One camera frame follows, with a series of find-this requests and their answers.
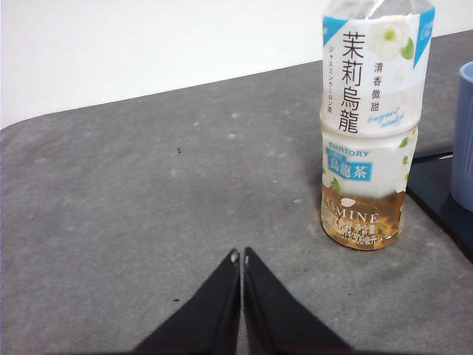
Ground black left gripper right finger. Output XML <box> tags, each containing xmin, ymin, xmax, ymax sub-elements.
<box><xmin>242</xmin><ymin>246</ymin><xmax>352</xmax><ymax>355</ymax></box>

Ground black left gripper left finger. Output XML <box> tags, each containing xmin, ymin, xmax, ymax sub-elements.
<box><xmin>135</xmin><ymin>248</ymin><xmax>242</xmax><ymax>355</ymax></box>

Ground jasmine oolong tea bottle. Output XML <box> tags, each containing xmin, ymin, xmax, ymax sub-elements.
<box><xmin>317</xmin><ymin>0</ymin><xmax>436</xmax><ymax>251</ymax></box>

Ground blue ribbed plastic cup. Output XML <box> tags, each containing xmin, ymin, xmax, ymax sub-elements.
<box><xmin>449</xmin><ymin>61</ymin><xmax>473</xmax><ymax>212</ymax></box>

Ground dark teal rectangular tray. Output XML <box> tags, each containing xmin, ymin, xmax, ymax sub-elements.
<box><xmin>405</xmin><ymin>149</ymin><xmax>473</xmax><ymax>263</ymax></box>

